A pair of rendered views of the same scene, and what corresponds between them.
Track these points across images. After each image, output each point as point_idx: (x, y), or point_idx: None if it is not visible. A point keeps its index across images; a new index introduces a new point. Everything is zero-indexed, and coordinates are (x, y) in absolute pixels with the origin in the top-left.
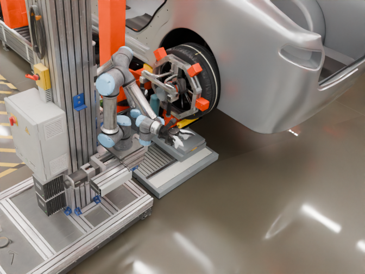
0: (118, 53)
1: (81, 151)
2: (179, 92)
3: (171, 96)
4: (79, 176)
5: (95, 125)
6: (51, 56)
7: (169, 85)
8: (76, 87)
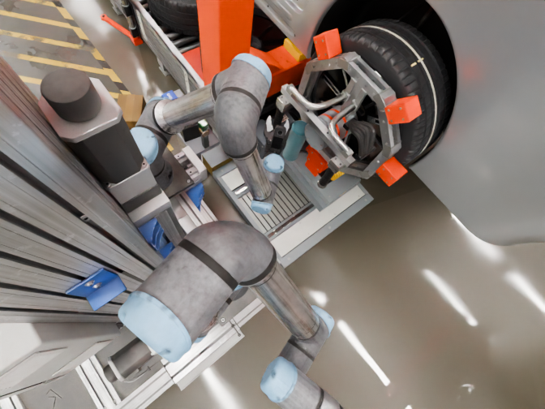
0: (229, 83)
1: None
2: (358, 157)
3: (339, 164)
4: (136, 363)
5: None
6: None
7: (339, 140)
8: (66, 277)
